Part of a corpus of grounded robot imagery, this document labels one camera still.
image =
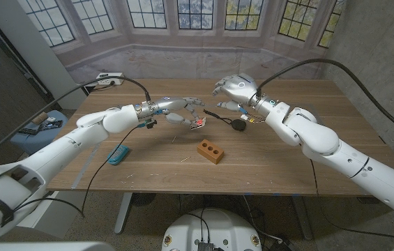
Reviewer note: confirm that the beige twine roll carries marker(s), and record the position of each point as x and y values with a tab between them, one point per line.
38	117

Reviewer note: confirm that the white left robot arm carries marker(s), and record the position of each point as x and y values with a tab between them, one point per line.
53	153

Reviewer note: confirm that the white robot torso base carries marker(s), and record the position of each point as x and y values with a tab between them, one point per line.
212	230

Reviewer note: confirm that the small white gadget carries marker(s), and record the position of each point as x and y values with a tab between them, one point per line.
51	119

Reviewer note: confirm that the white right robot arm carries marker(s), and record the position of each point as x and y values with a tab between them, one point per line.
339	153

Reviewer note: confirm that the black remote control with buttons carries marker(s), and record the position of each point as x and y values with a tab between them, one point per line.
51	125

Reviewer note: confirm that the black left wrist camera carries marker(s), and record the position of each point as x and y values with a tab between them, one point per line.
150	123

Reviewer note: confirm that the brown wooden block with holes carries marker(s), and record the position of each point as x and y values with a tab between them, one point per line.
210	152

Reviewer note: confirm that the small red white matchbox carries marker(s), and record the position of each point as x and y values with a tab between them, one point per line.
198	123

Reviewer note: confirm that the grey metal table leg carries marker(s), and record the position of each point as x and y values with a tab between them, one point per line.
123	212
301	216

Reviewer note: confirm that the blue padded stool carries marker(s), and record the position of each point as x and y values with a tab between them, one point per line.
36	137

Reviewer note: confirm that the black floor fan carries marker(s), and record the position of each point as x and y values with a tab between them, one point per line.
142	199

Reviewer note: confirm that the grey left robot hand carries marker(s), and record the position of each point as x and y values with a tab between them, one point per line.
174	104

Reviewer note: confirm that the teal handheld calculator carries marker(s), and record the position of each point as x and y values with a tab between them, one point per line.
118	154

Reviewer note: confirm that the white power strip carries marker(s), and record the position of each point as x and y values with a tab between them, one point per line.
107	81

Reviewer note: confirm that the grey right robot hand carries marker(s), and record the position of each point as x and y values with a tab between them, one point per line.
240	90

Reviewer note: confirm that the slim black remote control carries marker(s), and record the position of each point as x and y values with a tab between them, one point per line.
26	131

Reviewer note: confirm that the printed window backdrop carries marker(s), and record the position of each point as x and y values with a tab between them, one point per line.
196	62

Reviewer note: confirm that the white robot body edge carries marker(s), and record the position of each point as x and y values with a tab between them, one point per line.
43	247

